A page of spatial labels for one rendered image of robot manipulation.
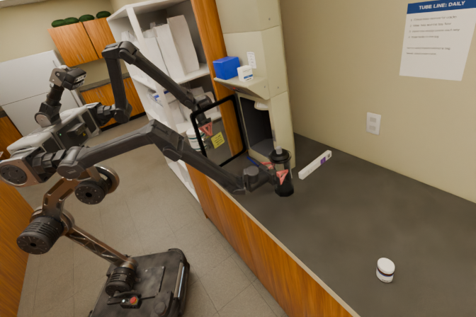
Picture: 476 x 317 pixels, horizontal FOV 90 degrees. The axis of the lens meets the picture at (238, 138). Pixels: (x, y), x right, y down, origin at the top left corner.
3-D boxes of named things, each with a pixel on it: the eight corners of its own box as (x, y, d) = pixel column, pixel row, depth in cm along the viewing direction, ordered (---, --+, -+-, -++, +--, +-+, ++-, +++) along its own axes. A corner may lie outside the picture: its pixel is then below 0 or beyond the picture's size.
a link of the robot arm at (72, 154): (54, 151, 92) (47, 161, 88) (78, 146, 91) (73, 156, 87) (69, 166, 98) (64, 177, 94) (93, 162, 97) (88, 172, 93)
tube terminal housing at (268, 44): (276, 139, 172) (259, 22, 135) (312, 156, 146) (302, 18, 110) (248, 155, 162) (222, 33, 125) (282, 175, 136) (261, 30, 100)
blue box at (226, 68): (231, 72, 132) (228, 56, 128) (241, 74, 124) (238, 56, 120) (216, 78, 128) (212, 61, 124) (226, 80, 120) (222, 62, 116)
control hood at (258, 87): (234, 88, 139) (230, 71, 134) (270, 98, 114) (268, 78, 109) (217, 95, 134) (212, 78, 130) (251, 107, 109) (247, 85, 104)
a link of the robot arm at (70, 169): (162, 110, 86) (157, 128, 79) (181, 136, 95) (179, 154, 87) (63, 149, 94) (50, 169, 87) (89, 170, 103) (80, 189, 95)
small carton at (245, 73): (248, 77, 117) (246, 64, 114) (253, 78, 112) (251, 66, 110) (239, 80, 115) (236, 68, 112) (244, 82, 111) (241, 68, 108)
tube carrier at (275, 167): (285, 179, 131) (280, 146, 121) (299, 188, 123) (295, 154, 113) (270, 188, 127) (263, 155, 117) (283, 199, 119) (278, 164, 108)
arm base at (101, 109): (108, 120, 142) (98, 102, 136) (120, 117, 142) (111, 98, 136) (100, 127, 134) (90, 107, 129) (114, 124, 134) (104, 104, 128)
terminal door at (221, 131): (246, 151, 157) (234, 93, 138) (209, 175, 143) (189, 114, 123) (246, 150, 158) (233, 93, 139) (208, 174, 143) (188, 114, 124)
